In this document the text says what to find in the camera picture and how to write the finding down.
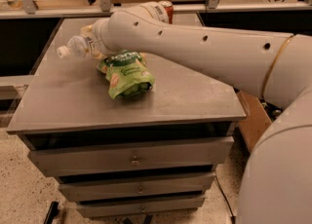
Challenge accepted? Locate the grey drawer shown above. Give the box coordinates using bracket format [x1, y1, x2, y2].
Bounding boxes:
[77, 194, 205, 218]
[28, 136, 234, 177]
[58, 172, 215, 202]

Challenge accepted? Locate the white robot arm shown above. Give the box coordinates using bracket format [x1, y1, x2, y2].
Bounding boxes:
[82, 2, 312, 224]

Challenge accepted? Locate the top grey drawer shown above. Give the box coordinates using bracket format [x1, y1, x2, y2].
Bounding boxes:
[28, 136, 234, 177]

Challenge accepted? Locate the black floor cable by cabinet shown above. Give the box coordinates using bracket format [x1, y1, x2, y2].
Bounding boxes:
[214, 175, 238, 224]

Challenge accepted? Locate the clear plastic water bottle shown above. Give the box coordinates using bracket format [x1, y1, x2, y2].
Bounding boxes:
[57, 35, 97, 58]

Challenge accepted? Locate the bottom grey drawer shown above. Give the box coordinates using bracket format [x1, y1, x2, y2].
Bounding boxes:
[77, 194, 205, 218]

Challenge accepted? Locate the grey drawer cabinet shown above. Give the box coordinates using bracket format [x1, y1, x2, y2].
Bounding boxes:
[8, 19, 245, 206]

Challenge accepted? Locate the red cola can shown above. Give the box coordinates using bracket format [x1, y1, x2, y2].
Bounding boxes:
[160, 1, 174, 24]

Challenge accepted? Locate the black object on floor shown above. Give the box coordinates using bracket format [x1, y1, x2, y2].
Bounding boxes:
[43, 202, 59, 224]

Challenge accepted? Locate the open cardboard box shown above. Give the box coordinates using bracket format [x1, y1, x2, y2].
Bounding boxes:
[237, 91, 272, 152]

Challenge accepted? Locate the middle grey drawer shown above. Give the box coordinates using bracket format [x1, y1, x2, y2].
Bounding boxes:
[58, 172, 215, 202]

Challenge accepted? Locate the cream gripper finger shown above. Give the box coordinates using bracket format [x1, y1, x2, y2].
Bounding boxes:
[80, 24, 96, 39]
[90, 49, 104, 60]

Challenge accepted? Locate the green snack bag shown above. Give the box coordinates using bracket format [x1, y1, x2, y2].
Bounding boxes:
[97, 51, 155, 99]

